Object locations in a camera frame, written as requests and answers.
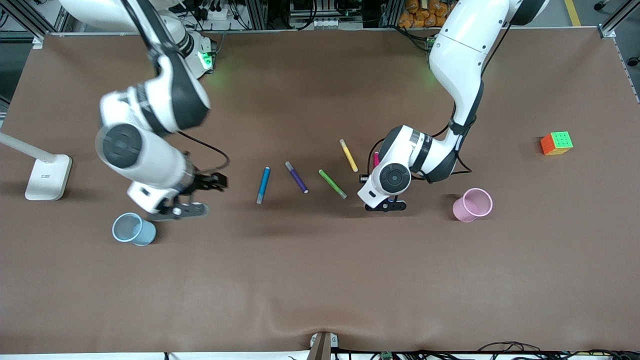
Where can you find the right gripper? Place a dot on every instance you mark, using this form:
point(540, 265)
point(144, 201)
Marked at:
point(204, 182)

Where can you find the pink marker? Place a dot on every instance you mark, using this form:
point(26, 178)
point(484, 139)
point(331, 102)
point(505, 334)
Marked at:
point(376, 160)

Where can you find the blue marker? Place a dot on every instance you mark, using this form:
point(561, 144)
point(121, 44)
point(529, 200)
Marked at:
point(263, 185)

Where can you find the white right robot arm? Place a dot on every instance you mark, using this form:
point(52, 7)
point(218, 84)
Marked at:
point(150, 160)

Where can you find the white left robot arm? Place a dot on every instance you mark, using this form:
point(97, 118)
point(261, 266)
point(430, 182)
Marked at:
point(460, 55)

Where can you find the light blue cup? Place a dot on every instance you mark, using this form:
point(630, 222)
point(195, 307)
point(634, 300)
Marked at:
point(142, 234)

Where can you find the green marker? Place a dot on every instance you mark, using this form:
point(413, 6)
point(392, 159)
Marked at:
point(332, 184)

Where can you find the yellow marker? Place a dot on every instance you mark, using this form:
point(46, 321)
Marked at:
point(348, 155)

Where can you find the pink cup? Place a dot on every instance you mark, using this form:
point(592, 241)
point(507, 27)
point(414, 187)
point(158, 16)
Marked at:
point(465, 210)

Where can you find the purple marker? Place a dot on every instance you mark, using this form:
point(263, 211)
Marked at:
point(296, 177)

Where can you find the white lamp base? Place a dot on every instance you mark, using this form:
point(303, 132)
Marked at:
point(47, 177)

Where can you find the colourful puzzle cube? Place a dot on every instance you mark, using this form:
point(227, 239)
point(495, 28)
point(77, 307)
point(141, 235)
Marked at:
point(557, 143)

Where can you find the orange snack bag pile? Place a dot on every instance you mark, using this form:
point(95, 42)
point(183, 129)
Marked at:
point(420, 15)

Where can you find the white power strip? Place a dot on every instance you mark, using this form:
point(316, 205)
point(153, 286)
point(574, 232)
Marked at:
point(215, 12)

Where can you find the metal table edge bracket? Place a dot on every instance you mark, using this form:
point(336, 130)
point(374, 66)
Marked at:
point(322, 347)

